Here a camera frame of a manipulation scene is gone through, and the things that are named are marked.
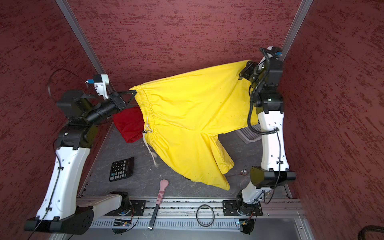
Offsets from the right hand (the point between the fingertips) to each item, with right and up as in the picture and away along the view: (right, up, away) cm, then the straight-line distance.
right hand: (245, 64), depth 64 cm
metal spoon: (+6, -55, +21) cm, 59 cm away
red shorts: (-69, -27, +40) cm, 84 cm away
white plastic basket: (+11, -35, +26) cm, 44 cm away
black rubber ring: (-21, -72, +8) cm, 75 cm away
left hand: (-45, -15, -6) cm, 48 cm away
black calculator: (-65, -54, +21) cm, 87 cm away
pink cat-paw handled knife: (-40, -60, +17) cm, 74 cm away
